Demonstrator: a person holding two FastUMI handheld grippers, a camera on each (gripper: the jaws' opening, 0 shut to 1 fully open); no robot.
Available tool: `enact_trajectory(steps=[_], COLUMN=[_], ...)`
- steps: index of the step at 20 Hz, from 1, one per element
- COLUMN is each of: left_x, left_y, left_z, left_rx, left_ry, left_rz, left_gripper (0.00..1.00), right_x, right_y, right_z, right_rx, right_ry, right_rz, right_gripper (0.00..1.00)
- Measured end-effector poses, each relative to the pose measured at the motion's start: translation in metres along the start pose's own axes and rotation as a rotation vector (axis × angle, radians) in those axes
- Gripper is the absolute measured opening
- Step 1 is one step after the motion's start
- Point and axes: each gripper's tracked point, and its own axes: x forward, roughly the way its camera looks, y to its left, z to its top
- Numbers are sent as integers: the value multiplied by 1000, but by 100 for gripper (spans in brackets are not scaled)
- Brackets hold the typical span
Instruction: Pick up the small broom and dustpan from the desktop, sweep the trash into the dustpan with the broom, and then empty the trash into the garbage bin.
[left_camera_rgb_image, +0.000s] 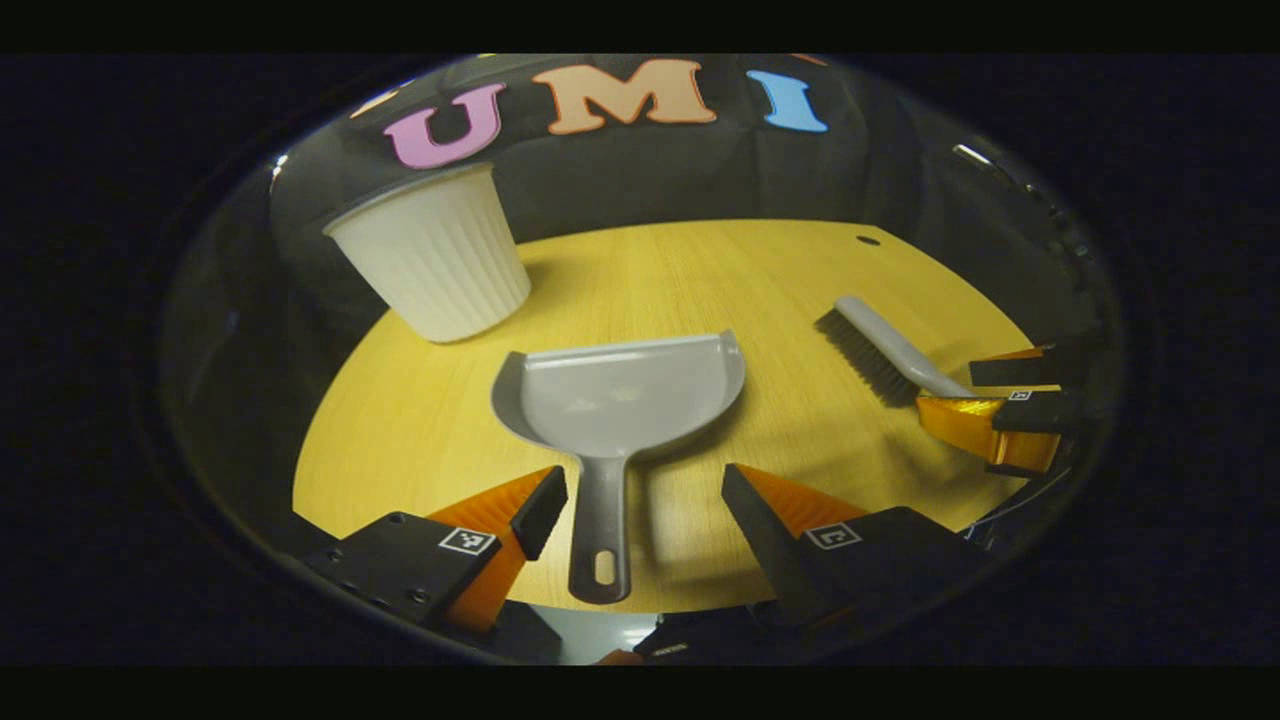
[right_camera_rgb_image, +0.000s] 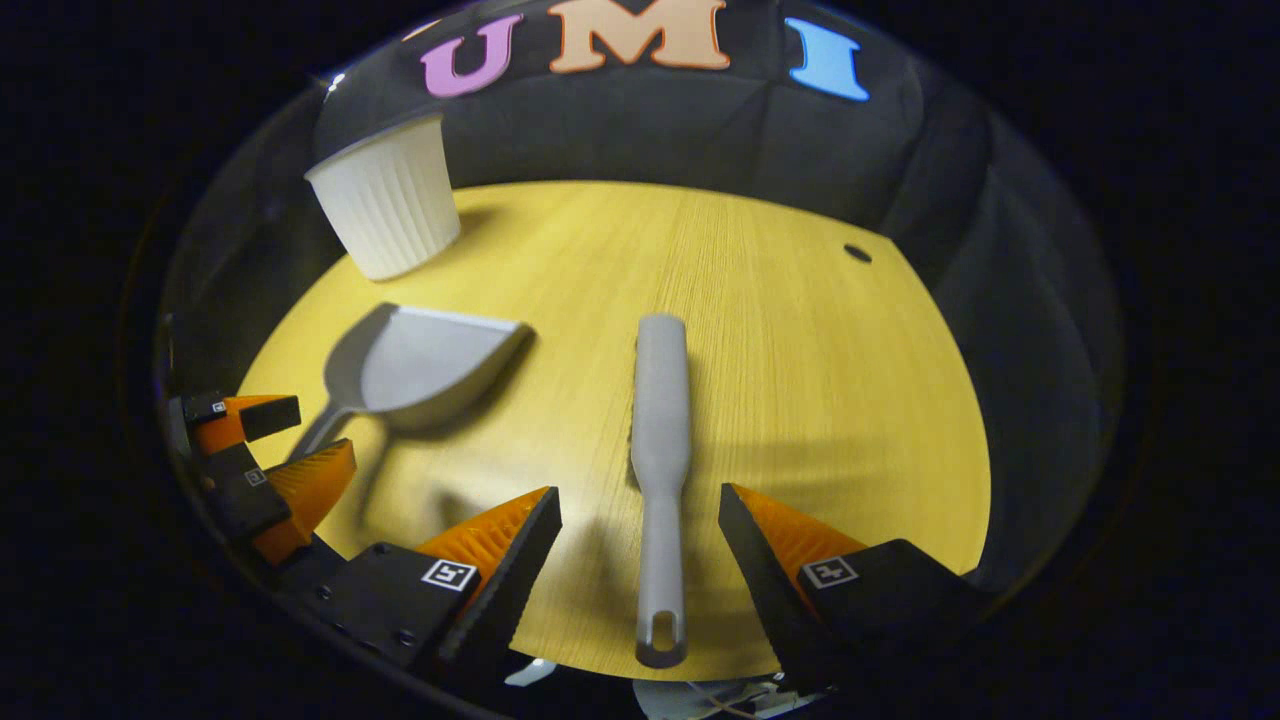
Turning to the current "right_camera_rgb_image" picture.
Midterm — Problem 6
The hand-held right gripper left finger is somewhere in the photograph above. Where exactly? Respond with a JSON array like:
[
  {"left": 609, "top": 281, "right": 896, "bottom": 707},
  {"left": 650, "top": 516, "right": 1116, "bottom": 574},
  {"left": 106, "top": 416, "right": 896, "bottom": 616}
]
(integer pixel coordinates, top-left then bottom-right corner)
[{"left": 298, "top": 486, "right": 564, "bottom": 693}]

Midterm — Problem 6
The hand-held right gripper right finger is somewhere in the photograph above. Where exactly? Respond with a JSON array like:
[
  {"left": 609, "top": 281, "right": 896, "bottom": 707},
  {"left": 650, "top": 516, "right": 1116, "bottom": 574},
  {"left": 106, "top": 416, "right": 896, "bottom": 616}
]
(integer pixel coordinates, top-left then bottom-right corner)
[{"left": 717, "top": 483, "right": 993, "bottom": 693}]

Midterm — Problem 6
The grey plastic dustpan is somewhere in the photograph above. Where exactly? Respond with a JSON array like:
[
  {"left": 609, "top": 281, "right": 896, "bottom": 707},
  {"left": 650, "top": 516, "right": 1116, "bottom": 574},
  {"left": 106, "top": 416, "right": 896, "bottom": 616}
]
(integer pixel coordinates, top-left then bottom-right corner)
[{"left": 288, "top": 302, "right": 534, "bottom": 466}]

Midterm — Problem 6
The small grey broom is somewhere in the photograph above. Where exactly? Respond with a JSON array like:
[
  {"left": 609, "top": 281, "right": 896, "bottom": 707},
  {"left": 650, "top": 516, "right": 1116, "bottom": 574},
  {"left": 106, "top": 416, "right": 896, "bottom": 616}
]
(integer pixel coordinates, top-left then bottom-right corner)
[{"left": 629, "top": 313, "right": 694, "bottom": 670}]

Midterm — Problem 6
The white ribbed garbage bin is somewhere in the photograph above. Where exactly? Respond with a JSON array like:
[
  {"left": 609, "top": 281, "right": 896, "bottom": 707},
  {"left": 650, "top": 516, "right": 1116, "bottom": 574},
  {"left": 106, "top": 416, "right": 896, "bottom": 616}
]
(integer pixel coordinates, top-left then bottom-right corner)
[{"left": 304, "top": 112, "right": 462, "bottom": 282}]

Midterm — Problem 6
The wooden desktop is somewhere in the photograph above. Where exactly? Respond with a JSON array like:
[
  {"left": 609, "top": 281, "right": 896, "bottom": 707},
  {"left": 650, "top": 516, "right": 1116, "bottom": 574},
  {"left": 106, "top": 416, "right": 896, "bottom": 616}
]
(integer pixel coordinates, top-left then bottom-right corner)
[{"left": 237, "top": 180, "right": 993, "bottom": 683}]

